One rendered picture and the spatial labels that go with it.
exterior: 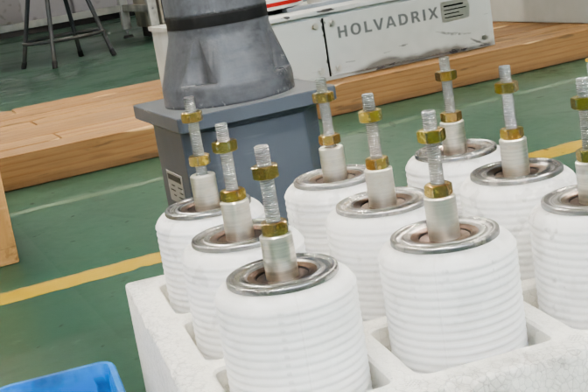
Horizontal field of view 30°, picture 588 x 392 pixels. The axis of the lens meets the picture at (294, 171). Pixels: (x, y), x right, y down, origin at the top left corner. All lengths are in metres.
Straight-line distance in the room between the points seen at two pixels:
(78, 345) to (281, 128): 0.43
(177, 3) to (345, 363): 0.60
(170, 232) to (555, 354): 0.35
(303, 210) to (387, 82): 1.92
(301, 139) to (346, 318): 0.53
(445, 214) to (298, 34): 2.09
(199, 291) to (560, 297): 0.26
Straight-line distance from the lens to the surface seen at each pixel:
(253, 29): 1.22
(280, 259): 0.72
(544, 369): 0.74
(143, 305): 0.96
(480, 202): 0.89
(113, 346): 1.42
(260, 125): 1.20
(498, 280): 0.74
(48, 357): 1.44
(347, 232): 0.84
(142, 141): 2.62
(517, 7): 3.59
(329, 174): 0.97
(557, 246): 0.79
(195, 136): 0.94
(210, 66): 1.20
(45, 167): 2.58
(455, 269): 0.72
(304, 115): 1.22
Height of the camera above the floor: 0.47
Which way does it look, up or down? 12 degrees down
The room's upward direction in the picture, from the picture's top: 9 degrees counter-clockwise
